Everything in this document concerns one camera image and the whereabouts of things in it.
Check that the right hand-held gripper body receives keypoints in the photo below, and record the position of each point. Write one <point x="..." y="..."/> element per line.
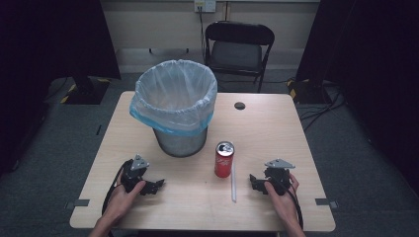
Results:
<point x="278" y="176"/>

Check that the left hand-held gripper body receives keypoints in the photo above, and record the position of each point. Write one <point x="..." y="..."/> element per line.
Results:
<point x="133" y="174"/>

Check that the clear plastic straw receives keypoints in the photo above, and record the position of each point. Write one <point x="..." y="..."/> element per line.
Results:
<point x="233" y="187"/>

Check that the red drink can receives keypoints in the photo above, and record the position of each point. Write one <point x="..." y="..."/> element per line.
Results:
<point x="224" y="163"/>

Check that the metal mesh trash can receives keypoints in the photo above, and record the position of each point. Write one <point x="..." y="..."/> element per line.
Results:
<point x="181" y="144"/>

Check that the translucent plastic trash bag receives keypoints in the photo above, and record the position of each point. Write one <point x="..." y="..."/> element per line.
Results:
<point x="174" y="95"/>

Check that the person's right hand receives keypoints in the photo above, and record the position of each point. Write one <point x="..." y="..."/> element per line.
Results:
<point x="281" y="204"/>

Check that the person's left hand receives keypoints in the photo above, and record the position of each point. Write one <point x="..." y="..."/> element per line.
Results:
<point x="120" y="202"/>

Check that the grey tape strip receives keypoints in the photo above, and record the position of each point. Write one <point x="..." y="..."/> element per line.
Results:
<point x="79" y="203"/>
<point x="324" y="202"/>

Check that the black stand base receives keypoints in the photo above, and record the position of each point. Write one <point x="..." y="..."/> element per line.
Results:
<point x="306" y="94"/>
<point x="89" y="94"/>

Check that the black folding chair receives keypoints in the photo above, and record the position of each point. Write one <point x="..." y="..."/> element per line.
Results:
<point x="237" y="52"/>

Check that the black curtain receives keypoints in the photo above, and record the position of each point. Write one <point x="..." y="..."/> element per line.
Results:
<point x="49" y="65"/>
<point x="372" y="82"/>

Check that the white wall socket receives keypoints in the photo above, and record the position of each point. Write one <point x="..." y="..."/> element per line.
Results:
<point x="204" y="5"/>

